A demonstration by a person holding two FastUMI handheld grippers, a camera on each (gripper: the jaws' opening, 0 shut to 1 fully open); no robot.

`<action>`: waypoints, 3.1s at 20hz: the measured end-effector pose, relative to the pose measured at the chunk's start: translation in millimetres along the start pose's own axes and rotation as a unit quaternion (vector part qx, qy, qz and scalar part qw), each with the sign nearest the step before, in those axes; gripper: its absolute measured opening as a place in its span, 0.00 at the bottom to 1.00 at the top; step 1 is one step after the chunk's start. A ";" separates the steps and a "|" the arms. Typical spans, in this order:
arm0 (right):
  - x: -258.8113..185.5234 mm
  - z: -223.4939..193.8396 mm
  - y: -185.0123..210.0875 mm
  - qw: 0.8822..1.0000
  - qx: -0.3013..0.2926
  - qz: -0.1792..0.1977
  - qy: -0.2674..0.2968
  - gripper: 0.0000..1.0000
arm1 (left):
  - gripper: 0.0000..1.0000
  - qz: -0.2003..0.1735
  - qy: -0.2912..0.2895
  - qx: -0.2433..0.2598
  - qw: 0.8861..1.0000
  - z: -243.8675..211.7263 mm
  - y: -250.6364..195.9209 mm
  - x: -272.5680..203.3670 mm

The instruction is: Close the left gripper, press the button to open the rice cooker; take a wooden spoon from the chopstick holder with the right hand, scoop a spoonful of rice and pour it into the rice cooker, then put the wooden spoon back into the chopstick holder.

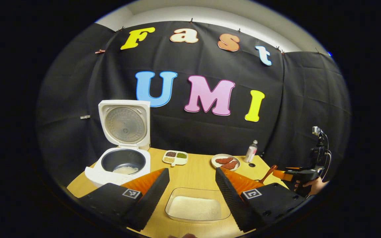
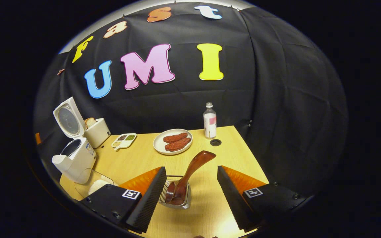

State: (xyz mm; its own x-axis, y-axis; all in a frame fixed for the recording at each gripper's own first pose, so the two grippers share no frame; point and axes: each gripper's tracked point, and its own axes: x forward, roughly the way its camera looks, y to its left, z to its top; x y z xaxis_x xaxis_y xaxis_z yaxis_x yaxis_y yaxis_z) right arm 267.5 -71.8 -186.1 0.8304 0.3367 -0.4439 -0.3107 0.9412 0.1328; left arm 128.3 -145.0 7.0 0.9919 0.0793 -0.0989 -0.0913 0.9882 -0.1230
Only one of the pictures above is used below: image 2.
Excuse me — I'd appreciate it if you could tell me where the clear plastic rice container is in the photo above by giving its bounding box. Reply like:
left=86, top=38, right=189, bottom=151
left=75, top=168, right=115, bottom=199

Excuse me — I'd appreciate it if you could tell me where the brown wooden spoon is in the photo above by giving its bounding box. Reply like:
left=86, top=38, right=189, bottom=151
left=165, top=150, right=217, bottom=206

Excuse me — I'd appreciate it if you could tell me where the white round plate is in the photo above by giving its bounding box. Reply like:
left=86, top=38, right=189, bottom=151
left=153, top=129, right=193, bottom=155

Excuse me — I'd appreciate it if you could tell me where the white toaster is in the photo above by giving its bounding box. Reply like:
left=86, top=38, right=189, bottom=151
left=84, top=118, right=111, bottom=149

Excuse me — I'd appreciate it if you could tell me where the metal wire chopstick holder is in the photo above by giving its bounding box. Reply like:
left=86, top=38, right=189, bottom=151
left=158, top=175, right=191, bottom=209

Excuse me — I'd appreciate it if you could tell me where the clear bottle with pink label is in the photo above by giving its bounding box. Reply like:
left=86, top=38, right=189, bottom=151
left=203, top=102, right=217, bottom=139

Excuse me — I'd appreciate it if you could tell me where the black backdrop cloth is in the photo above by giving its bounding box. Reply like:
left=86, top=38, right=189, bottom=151
left=33, top=2, right=348, bottom=199

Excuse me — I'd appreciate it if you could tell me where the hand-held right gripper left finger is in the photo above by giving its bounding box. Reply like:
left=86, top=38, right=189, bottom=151
left=80, top=166, right=167, bottom=233

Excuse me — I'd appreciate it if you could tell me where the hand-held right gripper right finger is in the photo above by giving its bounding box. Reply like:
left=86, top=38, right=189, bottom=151
left=217, top=165, right=307, bottom=232

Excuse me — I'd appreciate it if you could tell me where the red sausage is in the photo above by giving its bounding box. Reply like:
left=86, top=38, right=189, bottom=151
left=163, top=133, right=188, bottom=143
left=165, top=138, right=191, bottom=152

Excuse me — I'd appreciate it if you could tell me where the white divided grain dish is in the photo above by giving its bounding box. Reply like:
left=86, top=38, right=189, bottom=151
left=111, top=133, right=137, bottom=151

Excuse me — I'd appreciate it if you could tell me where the white rice cooker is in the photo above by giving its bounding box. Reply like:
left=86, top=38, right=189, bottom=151
left=52, top=97, right=97, bottom=184

